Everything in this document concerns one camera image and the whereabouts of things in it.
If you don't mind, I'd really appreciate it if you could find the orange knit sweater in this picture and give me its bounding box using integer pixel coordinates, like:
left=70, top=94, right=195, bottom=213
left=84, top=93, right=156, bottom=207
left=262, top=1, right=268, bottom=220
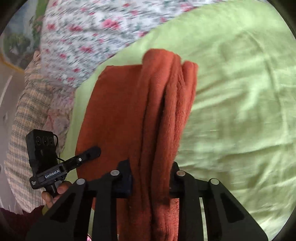
left=76, top=49, right=198, bottom=240

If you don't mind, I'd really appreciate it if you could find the person left hand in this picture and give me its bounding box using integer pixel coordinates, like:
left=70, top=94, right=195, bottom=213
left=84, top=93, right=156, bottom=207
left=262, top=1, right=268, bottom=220
left=42, top=181, right=72, bottom=209

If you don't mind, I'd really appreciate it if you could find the pastel floral pillow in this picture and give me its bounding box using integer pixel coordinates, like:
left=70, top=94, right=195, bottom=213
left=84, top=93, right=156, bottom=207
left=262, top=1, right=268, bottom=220
left=43, top=86, right=76, bottom=156

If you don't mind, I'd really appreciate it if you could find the plaid checked blanket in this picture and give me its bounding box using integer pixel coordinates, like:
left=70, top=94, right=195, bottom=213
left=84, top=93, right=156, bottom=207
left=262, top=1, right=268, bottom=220
left=4, top=51, right=53, bottom=213

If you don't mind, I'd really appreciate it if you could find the light green bed sheet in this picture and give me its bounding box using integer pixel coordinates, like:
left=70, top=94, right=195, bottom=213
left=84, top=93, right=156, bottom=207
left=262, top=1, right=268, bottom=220
left=61, top=1, right=295, bottom=239

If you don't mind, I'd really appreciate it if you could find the dark red knit garment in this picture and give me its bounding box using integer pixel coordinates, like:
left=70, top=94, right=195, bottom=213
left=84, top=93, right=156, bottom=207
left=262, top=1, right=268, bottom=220
left=1, top=205, right=44, bottom=240

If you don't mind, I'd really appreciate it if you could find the framed landscape painting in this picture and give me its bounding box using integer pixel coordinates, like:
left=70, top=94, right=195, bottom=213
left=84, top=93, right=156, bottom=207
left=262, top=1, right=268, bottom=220
left=1, top=1, right=49, bottom=70

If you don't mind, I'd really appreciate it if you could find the floral patterned bedspread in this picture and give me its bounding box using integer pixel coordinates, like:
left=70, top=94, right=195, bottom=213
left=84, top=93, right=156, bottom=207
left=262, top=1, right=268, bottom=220
left=40, top=1, right=214, bottom=88

